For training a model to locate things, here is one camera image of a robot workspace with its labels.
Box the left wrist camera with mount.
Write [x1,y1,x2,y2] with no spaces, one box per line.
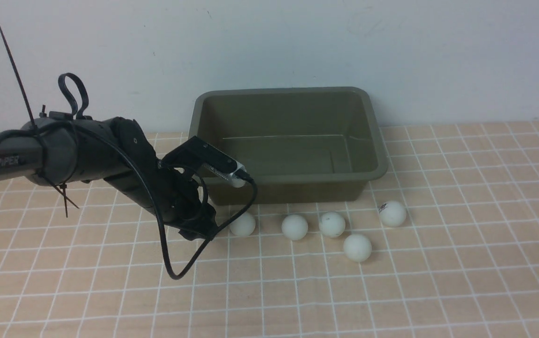
[160,136,252,188]

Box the black cable tie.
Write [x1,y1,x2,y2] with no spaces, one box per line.
[0,24,79,218]

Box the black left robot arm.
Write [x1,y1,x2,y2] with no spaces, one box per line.
[0,117,218,240]

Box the black left camera cable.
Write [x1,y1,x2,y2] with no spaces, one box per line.
[0,121,258,310]

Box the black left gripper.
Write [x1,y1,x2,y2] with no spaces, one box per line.
[153,162,218,240]

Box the checkered peach tablecloth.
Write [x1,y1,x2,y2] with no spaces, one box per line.
[0,122,539,338]

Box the white logo table-tennis ball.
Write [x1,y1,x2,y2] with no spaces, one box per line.
[377,200,408,228]

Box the olive green plastic bin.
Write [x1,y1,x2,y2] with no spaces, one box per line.
[189,86,388,205]

